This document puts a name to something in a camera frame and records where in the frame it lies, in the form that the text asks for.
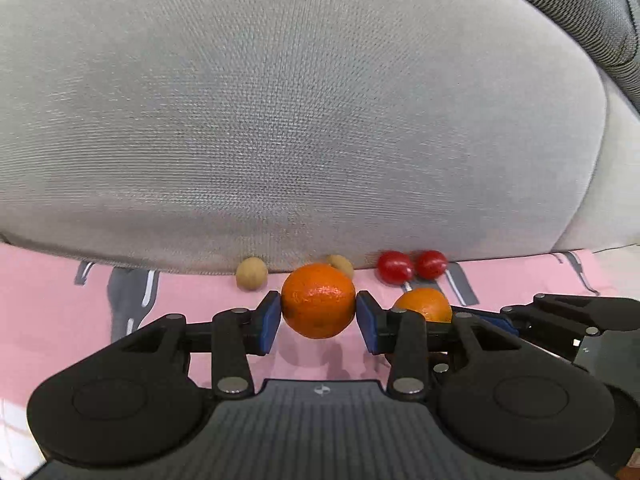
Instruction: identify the grey sofa cushion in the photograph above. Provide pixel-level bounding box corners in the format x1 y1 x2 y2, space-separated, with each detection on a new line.
0 0 640 275

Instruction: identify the houndstooth cushion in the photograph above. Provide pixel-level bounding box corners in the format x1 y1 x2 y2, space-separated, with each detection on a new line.
505 0 640 117

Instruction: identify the brown longan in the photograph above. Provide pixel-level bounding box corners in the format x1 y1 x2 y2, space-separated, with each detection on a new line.
235 257 269 292
325 254 355 281

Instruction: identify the red cherry tomato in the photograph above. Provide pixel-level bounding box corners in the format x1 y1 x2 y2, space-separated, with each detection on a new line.
414 250 449 281
376 251 415 284

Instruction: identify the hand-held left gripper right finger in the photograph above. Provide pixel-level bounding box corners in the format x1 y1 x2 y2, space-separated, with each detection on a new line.
355 292 512 400

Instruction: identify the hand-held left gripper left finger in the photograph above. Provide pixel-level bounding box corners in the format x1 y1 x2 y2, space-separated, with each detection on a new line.
107 290 282 397

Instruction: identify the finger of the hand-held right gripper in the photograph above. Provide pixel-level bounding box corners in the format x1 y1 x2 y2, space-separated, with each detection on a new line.
452 294 640 358

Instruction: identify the pink checked printed cloth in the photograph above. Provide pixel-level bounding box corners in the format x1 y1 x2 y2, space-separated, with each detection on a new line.
0 242 640 480

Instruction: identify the orange mandarin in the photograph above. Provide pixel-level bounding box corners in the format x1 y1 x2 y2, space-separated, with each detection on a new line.
281 263 357 340
392 288 454 325

